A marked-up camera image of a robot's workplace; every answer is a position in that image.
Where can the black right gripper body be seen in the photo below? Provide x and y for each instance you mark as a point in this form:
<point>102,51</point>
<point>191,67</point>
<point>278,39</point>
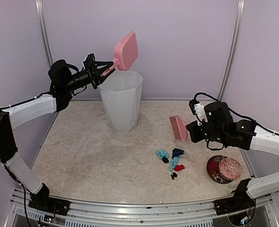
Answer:
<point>197,136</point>

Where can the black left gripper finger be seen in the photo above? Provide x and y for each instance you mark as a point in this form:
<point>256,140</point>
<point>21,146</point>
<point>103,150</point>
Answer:
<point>103,64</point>
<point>102,78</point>

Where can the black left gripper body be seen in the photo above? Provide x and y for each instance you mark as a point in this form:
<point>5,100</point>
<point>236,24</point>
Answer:
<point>92,77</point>

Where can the pink plastic hand brush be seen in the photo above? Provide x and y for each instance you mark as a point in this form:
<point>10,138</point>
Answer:
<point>178,126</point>

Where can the translucent white waste bin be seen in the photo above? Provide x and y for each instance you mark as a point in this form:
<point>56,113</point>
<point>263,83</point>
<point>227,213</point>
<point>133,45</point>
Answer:
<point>121,96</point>

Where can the pink plastic dustpan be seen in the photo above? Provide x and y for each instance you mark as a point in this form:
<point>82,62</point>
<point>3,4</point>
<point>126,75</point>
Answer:
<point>125,53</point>

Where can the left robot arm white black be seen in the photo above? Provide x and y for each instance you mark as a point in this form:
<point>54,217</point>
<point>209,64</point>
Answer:
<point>65,80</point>

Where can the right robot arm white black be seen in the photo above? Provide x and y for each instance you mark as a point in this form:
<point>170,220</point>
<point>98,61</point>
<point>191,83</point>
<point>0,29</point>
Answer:
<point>216,122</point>

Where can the navy paper scrap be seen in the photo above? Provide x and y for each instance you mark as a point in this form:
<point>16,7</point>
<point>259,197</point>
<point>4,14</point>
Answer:
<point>177,152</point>

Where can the dark red patterned round dish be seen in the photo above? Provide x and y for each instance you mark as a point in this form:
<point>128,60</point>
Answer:
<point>214,171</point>

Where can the small red paper scrap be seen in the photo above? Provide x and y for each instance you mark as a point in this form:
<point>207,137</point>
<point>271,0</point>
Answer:
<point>179,168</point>

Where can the pink patterned small bowl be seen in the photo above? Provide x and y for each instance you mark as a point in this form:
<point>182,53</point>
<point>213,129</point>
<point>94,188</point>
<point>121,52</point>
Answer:
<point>230,168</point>

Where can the small black paper scrap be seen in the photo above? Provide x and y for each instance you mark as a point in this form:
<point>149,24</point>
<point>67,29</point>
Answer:
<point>173,176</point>

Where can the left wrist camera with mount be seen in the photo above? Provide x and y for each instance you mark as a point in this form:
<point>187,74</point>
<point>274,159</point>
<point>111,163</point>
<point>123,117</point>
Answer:
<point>89,63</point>

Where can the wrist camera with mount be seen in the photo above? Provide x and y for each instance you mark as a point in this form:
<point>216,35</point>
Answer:
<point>198,110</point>
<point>89,63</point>

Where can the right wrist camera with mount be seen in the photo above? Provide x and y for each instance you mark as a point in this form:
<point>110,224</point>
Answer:
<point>198,110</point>

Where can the front aluminium rail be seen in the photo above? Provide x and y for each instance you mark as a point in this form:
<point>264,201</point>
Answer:
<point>188,214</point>

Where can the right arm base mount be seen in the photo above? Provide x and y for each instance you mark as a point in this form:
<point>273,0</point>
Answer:
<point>239,201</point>

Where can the right aluminium frame post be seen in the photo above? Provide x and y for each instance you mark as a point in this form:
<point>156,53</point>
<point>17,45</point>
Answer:
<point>233,48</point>

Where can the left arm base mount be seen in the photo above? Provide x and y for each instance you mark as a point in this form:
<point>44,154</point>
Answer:
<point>49,203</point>

